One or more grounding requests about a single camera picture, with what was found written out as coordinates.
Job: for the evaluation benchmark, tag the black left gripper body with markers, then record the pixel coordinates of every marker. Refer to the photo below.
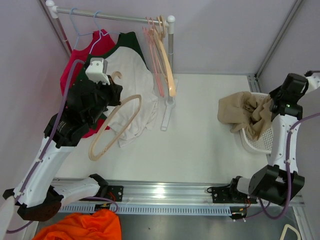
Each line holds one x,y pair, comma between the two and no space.
106,95

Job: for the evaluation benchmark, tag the beige wooden hanger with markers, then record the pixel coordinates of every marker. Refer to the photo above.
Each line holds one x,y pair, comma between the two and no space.
131,98

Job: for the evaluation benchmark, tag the beige t shirt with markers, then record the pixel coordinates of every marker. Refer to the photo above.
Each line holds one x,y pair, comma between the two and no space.
229,111

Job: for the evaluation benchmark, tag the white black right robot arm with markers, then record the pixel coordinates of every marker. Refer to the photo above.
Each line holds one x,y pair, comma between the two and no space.
279,181

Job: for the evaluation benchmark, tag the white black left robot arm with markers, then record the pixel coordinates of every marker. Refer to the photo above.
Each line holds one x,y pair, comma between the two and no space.
36,198

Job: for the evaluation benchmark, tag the green white raglan shirt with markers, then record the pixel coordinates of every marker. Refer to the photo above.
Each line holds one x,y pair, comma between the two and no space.
127,58

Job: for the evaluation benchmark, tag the pink plastic hanger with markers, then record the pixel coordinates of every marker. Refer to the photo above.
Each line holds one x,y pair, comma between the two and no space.
155,60

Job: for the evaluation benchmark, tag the beige empty hanger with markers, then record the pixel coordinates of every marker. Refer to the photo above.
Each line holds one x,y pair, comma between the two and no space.
159,33

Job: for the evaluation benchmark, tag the white clothes rack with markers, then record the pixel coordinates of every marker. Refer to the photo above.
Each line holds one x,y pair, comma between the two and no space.
168,41

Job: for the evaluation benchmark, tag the orange cloth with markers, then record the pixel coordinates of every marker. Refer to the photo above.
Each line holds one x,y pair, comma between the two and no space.
102,225

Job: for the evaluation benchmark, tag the white perforated laundry basket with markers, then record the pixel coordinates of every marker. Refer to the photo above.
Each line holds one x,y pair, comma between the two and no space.
260,140

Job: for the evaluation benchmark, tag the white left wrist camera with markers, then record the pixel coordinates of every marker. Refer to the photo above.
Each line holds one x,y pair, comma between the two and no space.
97,70

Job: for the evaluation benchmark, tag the blue wire hanger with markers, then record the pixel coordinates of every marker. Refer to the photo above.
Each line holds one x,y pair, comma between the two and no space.
78,34
104,40

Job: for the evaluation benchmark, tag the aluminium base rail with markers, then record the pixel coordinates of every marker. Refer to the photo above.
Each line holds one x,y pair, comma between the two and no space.
160,198

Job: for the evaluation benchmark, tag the aluminium corner frame post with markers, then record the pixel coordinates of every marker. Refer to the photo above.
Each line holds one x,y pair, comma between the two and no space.
253,78

